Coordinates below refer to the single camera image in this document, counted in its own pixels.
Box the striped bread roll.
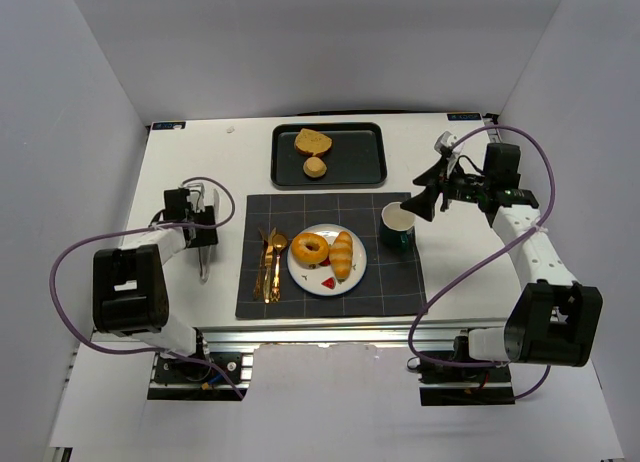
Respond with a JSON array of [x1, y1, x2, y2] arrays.
[[329, 231, 353, 280]]

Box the orange bagel donut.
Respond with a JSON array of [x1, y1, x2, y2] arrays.
[[291, 232, 329, 265]]

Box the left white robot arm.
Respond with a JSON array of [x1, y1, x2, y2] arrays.
[[92, 228, 218, 360]]

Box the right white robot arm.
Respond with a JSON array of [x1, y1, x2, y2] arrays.
[[401, 143, 603, 368]]

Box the sliced brown bread loaf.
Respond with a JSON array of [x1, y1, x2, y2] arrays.
[[294, 128, 333, 157]]

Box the green mug white interior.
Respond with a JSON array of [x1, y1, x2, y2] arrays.
[[379, 202, 415, 251]]

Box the right blue corner label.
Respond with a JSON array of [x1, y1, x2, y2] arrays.
[[447, 112, 482, 122]]

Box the blue corner label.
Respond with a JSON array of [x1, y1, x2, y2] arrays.
[[151, 121, 186, 131], [447, 112, 482, 122]]

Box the gold spoon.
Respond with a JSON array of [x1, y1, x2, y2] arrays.
[[270, 232, 288, 303]]

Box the gold fork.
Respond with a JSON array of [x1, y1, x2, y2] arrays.
[[253, 227, 268, 300]]

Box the black rectangular tray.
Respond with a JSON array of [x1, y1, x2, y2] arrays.
[[271, 122, 387, 190]]

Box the left blue corner label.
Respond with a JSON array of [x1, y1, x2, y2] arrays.
[[151, 121, 186, 131]]

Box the dark checked placemat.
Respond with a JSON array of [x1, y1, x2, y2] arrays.
[[235, 192, 425, 320]]

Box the small round bun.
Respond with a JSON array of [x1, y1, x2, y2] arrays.
[[303, 157, 327, 179]]

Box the white watermelon pattern plate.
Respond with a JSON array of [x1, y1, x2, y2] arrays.
[[287, 224, 368, 297]]

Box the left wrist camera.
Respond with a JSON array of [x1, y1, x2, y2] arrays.
[[182, 182, 205, 213]]

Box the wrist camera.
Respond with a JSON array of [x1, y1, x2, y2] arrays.
[[182, 182, 205, 213], [434, 131, 459, 162]]

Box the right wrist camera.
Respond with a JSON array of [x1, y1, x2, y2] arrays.
[[434, 131, 459, 162]]

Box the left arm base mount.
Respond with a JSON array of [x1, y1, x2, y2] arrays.
[[147, 351, 253, 402]]

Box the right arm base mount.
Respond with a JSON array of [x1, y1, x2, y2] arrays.
[[406, 329, 515, 407]]

